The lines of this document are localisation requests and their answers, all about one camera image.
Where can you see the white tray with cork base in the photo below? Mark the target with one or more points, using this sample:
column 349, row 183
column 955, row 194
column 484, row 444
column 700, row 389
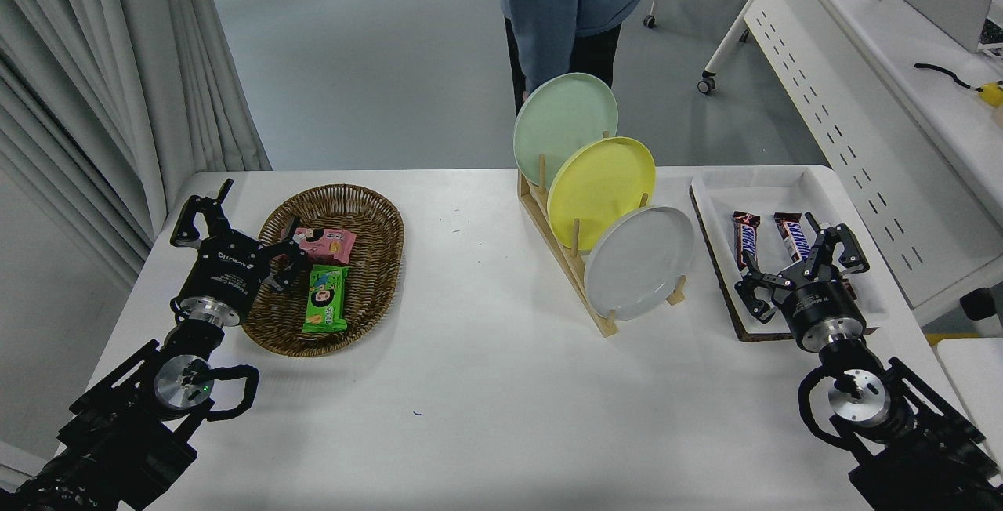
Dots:
column 768, row 190

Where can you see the wooden plate rack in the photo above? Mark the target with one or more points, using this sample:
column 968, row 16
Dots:
column 576, row 272

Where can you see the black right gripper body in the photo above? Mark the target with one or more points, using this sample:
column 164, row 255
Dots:
column 821, row 309

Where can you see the yellow plate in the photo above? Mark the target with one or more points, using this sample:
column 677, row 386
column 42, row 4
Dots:
column 599, row 190

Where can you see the grey plate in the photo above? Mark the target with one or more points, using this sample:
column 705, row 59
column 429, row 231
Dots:
column 639, row 264

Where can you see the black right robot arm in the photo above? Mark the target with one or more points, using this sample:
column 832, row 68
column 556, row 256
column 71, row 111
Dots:
column 925, row 440

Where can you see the brown wicker basket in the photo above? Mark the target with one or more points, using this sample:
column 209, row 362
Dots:
column 368, row 260

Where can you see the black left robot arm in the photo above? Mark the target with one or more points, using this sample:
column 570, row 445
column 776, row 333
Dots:
column 117, row 433

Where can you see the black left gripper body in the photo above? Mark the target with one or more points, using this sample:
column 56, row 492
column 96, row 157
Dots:
column 227, row 272

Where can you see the pink snack pack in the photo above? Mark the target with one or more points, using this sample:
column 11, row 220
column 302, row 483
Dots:
column 329, row 243

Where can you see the small yellow object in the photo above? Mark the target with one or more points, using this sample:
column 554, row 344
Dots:
column 992, row 94

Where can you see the white side table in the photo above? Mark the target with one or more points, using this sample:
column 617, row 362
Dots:
column 975, row 374

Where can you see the pale green plate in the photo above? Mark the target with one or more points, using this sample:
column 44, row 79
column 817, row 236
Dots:
column 560, row 119

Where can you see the white curtain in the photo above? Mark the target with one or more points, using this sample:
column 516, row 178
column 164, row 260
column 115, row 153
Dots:
column 117, row 64

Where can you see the brown Snickers bar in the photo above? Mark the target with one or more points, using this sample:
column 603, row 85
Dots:
column 791, row 235
column 746, row 237
column 849, row 289

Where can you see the person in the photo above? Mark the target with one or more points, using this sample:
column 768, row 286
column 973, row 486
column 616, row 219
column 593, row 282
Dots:
column 564, row 1

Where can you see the green snack pack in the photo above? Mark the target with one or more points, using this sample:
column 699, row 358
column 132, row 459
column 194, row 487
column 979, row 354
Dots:
column 326, row 299

